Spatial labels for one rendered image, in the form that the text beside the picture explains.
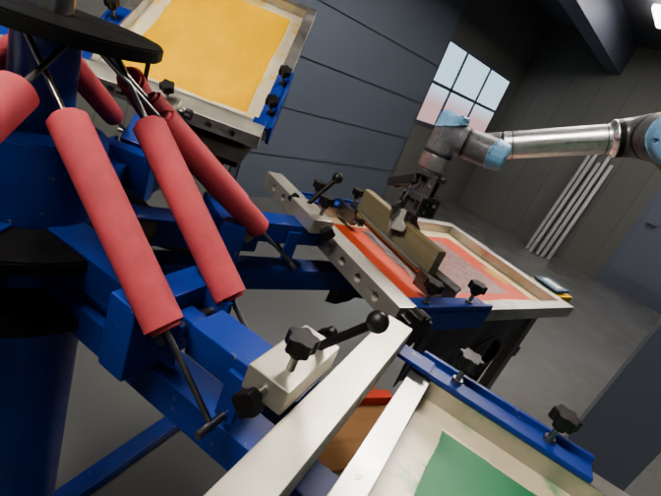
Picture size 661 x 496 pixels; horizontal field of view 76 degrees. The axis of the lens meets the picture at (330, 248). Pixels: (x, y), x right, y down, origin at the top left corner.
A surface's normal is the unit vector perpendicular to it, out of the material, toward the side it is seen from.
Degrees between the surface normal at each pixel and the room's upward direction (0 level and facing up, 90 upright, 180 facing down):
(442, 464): 0
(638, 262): 90
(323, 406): 0
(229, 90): 32
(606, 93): 90
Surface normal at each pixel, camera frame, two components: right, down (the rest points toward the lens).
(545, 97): -0.66, 0.07
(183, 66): 0.30, -0.51
